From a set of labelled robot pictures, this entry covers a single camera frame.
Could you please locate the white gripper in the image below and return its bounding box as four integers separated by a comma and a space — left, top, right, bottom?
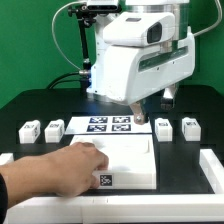
103, 12, 195, 124

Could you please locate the person's forearm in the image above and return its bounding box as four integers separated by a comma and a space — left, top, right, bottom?
0, 154, 58, 209

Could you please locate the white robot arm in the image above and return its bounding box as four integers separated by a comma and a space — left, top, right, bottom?
87, 0, 195, 124

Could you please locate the person's hand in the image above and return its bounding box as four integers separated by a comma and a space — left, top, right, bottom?
43, 142, 109, 197

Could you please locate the white sheet with fiducial markers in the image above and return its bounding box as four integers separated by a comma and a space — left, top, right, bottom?
65, 115, 152, 135

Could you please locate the white U-shaped obstacle fence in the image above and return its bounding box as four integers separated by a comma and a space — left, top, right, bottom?
3, 149, 224, 224

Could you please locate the grey cable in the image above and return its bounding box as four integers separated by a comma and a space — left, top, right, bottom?
51, 0, 223, 72

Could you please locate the black cable bundle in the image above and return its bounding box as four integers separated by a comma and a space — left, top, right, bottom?
47, 71, 88, 90

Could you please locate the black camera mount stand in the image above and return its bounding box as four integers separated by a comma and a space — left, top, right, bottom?
68, 0, 122, 88

